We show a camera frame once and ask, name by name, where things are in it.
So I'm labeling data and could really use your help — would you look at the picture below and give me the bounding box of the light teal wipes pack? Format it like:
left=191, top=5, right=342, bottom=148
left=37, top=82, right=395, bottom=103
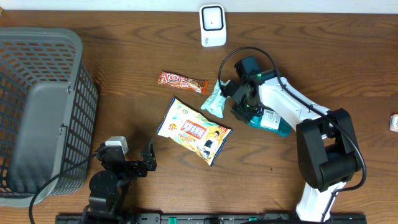
left=201, top=81, right=229, bottom=118

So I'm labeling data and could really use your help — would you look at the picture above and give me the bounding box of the teal mouthwash bottle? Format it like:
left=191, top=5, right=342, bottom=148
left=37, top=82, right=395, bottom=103
left=249, top=108, right=292, bottom=137

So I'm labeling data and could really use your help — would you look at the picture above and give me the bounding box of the red Top chocolate bar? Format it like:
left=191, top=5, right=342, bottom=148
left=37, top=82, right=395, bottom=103
left=158, top=72, right=209, bottom=94

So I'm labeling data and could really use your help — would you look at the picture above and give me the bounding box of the yellow chips bag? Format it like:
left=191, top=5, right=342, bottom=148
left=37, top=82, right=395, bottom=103
left=157, top=97, right=233, bottom=166

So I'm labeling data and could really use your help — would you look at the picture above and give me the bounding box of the small orange snack box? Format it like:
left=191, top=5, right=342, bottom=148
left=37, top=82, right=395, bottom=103
left=389, top=114, right=398, bottom=132

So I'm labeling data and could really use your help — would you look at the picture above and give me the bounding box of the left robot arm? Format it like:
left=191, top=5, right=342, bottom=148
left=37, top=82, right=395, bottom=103
left=81, top=136, right=157, bottom=224

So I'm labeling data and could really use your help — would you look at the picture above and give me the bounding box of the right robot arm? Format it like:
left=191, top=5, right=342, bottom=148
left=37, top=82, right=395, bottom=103
left=224, top=56, right=366, bottom=222

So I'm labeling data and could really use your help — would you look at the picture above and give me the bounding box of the white barcode scanner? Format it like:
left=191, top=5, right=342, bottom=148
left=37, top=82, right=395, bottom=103
left=199, top=4, right=227, bottom=47

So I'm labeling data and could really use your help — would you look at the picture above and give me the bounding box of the grey plastic basket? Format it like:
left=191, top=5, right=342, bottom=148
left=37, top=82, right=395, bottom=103
left=1, top=27, right=98, bottom=207

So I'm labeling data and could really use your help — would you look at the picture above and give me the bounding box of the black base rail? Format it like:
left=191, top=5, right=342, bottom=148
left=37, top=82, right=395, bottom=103
left=55, top=212, right=368, bottom=224

